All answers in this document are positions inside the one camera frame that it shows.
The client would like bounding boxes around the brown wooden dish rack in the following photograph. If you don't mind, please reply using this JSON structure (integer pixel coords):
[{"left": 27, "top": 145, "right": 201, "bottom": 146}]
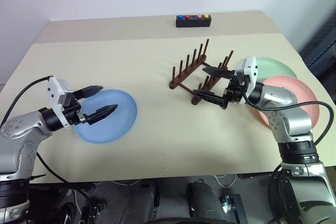
[{"left": 169, "top": 38, "right": 235, "bottom": 105}]

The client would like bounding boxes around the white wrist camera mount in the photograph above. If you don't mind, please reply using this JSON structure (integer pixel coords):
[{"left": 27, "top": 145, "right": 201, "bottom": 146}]
[
  {"left": 235, "top": 56, "right": 258, "bottom": 90},
  {"left": 46, "top": 76, "right": 76, "bottom": 128}
]

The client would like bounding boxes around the thin black cable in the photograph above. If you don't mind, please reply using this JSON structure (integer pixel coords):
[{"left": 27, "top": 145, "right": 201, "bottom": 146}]
[{"left": 35, "top": 152, "right": 93, "bottom": 224}]

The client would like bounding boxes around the black button box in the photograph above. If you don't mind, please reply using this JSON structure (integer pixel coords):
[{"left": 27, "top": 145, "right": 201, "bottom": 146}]
[{"left": 175, "top": 14, "right": 213, "bottom": 29}]

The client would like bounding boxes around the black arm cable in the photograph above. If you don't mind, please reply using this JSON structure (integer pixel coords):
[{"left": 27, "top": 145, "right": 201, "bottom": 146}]
[
  {"left": 241, "top": 76, "right": 333, "bottom": 146},
  {"left": 0, "top": 76, "right": 52, "bottom": 130}
]

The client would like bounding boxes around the beige table cover sheet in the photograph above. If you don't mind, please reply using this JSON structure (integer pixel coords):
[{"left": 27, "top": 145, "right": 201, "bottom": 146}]
[{"left": 0, "top": 32, "right": 336, "bottom": 184}]

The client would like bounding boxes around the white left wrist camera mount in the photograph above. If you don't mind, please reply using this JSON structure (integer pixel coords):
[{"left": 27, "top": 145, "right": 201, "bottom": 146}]
[{"left": 46, "top": 76, "right": 76, "bottom": 128}]

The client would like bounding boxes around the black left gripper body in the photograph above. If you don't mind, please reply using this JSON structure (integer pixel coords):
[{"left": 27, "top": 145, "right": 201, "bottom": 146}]
[{"left": 62, "top": 97, "right": 91, "bottom": 128}]

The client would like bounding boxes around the dark rounded shape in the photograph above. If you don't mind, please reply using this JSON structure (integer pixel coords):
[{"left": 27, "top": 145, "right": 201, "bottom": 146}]
[
  {"left": 185, "top": 178, "right": 224, "bottom": 224},
  {"left": 125, "top": 180, "right": 161, "bottom": 224}
]

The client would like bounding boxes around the black metal bracket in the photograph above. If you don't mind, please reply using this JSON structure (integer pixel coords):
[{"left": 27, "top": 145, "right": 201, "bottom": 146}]
[{"left": 221, "top": 194, "right": 249, "bottom": 224}]

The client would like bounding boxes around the salmon red plate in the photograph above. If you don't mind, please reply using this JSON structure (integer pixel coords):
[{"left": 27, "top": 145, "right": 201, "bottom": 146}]
[{"left": 251, "top": 75, "right": 321, "bottom": 131}]

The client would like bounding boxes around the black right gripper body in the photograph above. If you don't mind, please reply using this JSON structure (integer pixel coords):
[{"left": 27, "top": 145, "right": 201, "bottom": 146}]
[{"left": 221, "top": 70, "right": 250, "bottom": 110}]

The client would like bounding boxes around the thin white cable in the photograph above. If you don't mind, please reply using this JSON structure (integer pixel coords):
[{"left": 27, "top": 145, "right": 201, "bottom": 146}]
[
  {"left": 213, "top": 173, "right": 237, "bottom": 188},
  {"left": 109, "top": 178, "right": 143, "bottom": 187}
]

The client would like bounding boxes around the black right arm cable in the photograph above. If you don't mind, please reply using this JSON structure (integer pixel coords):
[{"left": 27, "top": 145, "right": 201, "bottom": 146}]
[{"left": 241, "top": 76, "right": 333, "bottom": 146}]

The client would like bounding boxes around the blue plate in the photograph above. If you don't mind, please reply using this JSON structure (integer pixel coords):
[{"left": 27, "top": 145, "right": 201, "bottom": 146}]
[{"left": 74, "top": 89, "right": 139, "bottom": 145}]

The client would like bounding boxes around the green plate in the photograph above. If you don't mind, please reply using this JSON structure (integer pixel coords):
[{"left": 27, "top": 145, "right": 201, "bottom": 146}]
[{"left": 253, "top": 56, "right": 299, "bottom": 83}]

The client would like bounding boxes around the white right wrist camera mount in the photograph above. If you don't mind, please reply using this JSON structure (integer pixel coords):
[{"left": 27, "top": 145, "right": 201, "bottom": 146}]
[{"left": 235, "top": 56, "right": 258, "bottom": 90}]

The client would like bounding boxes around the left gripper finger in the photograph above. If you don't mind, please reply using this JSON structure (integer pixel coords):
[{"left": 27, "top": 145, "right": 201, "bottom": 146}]
[
  {"left": 72, "top": 85, "right": 104, "bottom": 102},
  {"left": 84, "top": 103, "right": 119, "bottom": 126}
]

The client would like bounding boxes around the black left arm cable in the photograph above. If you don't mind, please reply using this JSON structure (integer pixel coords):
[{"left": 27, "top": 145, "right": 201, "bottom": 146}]
[{"left": 0, "top": 76, "right": 52, "bottom": 130}]

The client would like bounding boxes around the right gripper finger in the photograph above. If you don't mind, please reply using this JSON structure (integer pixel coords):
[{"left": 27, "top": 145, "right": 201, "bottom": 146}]
[
  {"left": 192, "top": 89, "right": 228, "bottom": 109},
  {"left": 202, "top": 66, "right": 236, "bottom": 79}
]

